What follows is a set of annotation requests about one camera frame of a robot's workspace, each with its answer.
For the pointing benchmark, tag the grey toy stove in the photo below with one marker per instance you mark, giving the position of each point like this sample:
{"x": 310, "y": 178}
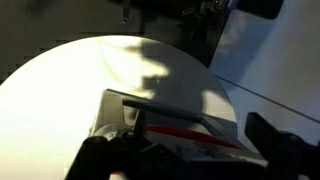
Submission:
{"x": 200, "y": 140}

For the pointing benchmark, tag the black tool rack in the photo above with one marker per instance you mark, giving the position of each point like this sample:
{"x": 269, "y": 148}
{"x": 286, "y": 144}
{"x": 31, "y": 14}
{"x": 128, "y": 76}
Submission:
{"x": 203, "y": 33}

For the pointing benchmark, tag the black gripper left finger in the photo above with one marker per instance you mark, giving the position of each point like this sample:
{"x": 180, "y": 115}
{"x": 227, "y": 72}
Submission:
{"x": 106, "y": 160}

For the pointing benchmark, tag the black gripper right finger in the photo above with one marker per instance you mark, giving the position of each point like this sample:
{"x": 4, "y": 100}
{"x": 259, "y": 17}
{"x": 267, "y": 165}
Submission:
{"x": 286, "y": 156}

